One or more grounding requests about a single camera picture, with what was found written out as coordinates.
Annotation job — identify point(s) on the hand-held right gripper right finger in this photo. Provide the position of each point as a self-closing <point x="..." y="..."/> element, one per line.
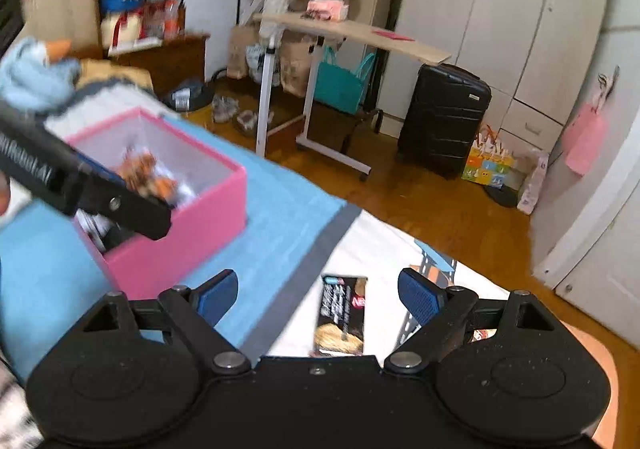
<point x="420" y="296"/>

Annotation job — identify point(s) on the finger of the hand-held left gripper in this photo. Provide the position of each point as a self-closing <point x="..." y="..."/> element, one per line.
<point x="130" y="211"/>

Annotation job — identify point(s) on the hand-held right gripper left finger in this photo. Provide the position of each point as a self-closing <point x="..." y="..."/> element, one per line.
<point x="220" y="294"/>

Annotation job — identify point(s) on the clear bag of coated peanuts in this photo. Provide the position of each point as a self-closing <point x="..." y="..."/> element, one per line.
<point x="147" y="174"/>

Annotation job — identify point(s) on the pink cardboard box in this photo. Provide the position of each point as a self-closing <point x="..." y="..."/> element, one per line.
<point x="200" y="224"/>

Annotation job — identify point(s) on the black snack packet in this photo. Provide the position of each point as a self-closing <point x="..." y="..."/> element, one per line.
<point x="342" y="314"/>

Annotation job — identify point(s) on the person's left hand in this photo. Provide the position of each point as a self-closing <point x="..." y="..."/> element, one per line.
<point x="3" y="196"/>

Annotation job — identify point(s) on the light blue plush toy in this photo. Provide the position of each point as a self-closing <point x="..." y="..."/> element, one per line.
<point x="35" y="79"/>

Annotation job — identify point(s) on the yellow pillow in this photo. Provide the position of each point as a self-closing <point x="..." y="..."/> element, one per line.
<point x="120" y="71"/>

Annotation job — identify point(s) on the dark round floor mat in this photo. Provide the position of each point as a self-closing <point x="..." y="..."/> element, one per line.
<point x="500" y="198"/>

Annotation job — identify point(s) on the black plastic bag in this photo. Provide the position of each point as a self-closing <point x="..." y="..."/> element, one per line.
<point x="185" y="96"/>

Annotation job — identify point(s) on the grey slipper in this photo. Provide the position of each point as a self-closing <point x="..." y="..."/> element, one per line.
<point x="252" y="120"/>
<point x="225" y="109"/>

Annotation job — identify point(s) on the colourful patterned gift box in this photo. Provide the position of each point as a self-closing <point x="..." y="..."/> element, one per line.
<point x="487" y="166"/>

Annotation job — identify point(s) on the cream bag with red ribbon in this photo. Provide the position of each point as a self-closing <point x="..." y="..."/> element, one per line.
<point x="120" y="31"/>

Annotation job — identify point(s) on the wooden nightstand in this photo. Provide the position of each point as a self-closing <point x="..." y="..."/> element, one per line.
<point x="170" y="61"/>

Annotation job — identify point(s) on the white printed plastic bag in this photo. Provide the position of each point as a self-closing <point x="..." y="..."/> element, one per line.
<point x="532" y="184"/>

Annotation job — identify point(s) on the black hard-shell suitcase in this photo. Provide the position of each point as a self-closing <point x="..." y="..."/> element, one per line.
<point x="445" y="119"/>

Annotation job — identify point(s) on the red white gift bag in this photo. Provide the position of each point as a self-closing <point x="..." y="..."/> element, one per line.
<point x="160" y="19"/>

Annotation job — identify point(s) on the brown paper bag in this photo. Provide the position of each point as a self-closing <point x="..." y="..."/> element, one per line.
<point x="243" y="54"/>
<point x="296" y="69"/>

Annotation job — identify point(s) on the white door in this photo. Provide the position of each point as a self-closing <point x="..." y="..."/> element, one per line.
<point x="600" y="209"/>

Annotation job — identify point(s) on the teal tote bag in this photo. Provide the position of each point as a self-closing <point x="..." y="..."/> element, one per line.
<point x="340" y="86"/>

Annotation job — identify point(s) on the pink paper bag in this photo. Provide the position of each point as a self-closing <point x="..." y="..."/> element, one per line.
<point x="582" y="139"/>

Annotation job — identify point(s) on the red card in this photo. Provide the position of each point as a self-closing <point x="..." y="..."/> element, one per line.
<point x="393" y="35"/>

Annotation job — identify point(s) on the wooden top rolling table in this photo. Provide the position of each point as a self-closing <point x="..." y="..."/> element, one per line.
<point x="350" y="31"/>

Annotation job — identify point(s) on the small pink box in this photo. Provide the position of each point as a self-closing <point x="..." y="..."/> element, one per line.
<point x="327" y="10"/>

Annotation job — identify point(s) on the white wardrobe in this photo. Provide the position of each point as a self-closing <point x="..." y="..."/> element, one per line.
<point x="500" y="9"/>

